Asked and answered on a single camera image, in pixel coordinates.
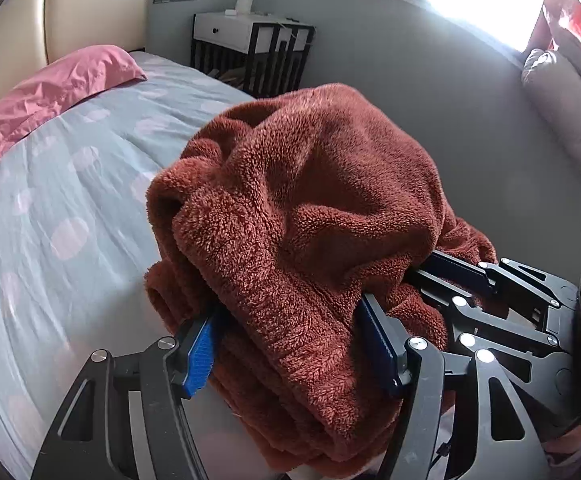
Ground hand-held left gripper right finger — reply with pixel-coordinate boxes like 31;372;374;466
358;292;546;480

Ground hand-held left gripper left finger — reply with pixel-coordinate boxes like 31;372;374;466
30;305;224;480

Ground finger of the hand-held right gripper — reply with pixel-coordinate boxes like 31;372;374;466
405;267;580;413
421;249;580;311

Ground pink pillow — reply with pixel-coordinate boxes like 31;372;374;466
0;45;148;191

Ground bed with dotted sheet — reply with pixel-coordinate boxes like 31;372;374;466
0;50;261;480

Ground grey padded jacket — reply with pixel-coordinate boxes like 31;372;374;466
521;22;581;173

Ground white nightstand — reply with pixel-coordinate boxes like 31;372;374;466
189;10;317;100

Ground orange fleece garment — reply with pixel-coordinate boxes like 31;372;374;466
143;82;511;476

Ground cream padded headboard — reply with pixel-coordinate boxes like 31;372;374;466
0;0;151;68

